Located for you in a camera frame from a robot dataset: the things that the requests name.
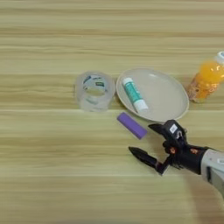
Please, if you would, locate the beige round plate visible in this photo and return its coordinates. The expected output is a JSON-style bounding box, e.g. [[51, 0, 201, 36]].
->
[[115, 67, 190, 123]]

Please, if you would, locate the green white glue stick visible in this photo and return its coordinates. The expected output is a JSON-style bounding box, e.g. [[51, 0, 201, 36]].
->
[[122, 76, 150, 114]]

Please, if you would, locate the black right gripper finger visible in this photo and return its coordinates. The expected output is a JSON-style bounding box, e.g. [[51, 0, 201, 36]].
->
[[148, 122, 168, 138], [128, 146, 173, 176]]

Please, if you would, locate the purple rectangular block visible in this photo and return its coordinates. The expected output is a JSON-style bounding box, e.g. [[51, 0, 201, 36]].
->
[[116, 112, 149, 140]]

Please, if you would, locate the clear tape roll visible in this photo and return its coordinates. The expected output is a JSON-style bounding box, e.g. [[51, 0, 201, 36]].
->
[[73, 70, 116, 114]]

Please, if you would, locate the orange juice bottle white cap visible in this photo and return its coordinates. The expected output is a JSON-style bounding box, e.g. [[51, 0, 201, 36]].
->
[[186, 51, 224, 104]]

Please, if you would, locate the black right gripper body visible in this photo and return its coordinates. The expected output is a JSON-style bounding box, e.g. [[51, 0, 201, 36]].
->
[[161, 136, 209, 176]]

